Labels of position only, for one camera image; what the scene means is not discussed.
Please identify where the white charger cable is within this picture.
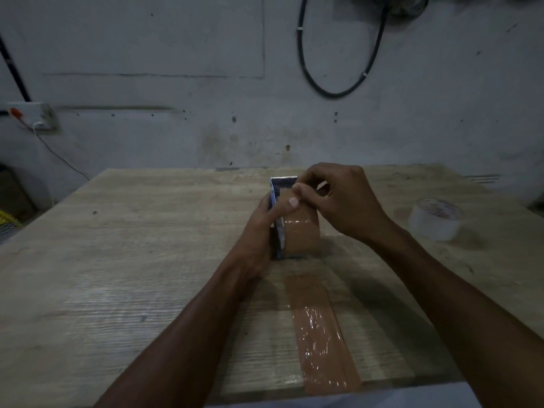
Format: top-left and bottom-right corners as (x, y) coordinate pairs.
(32, 121), (91, 181)

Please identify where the clear tape roll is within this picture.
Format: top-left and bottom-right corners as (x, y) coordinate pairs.
(408, 197), (465, 242)

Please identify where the person's left hand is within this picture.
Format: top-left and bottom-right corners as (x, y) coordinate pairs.
(235, 193), (301, 282)

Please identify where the person's right hand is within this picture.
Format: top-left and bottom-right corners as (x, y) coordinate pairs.
(292, 162), (392, 245)

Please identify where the blue tape dispenser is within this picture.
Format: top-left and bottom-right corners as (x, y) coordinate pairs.
(269, 176), (300, 260)

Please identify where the black hanging cable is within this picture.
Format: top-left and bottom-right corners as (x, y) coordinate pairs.
(297, 0), (432, 99)

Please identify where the black wall pipe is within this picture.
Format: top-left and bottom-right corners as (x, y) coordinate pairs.
(0, 34), (32, 103)

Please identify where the person's right forearm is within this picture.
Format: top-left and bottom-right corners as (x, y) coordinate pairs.
(361, 220), (544, 408)

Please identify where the brown tape strip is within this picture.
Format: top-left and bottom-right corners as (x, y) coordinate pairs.
(286, 274), (362, 395)

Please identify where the brown packing tape roll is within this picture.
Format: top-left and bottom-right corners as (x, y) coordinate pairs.
(278, 189), (322, 258)

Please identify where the white wall socket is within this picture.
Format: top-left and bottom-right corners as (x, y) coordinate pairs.
(8, 102), (60, 133)

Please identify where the person's left forearm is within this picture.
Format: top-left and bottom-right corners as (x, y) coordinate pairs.
(94, 255), (265, 408)

